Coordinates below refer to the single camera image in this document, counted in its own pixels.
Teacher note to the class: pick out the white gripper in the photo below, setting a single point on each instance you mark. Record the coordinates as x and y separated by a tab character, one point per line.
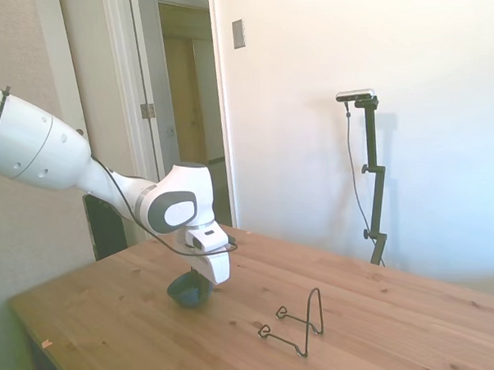
215	267

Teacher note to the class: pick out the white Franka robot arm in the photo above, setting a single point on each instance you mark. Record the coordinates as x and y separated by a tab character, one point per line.
35	143

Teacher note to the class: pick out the black flat panel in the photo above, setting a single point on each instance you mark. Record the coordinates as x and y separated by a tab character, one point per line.
105	228

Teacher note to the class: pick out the small tan scrap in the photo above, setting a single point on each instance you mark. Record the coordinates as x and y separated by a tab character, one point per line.
47	342

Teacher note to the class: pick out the metal door hinge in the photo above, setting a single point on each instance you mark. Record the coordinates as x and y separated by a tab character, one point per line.
148	110

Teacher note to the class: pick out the white open door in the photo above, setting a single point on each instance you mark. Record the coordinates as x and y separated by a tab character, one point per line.
147	66

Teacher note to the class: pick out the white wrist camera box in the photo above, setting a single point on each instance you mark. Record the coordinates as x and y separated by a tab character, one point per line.
208	236

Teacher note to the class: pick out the black camera stand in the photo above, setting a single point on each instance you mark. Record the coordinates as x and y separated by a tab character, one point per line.
374	174

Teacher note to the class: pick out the silver exterior camera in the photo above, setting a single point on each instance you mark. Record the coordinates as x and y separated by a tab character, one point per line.
355	95

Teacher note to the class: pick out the grey wall switch plate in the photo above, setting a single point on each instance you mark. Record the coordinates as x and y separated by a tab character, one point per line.
239	34

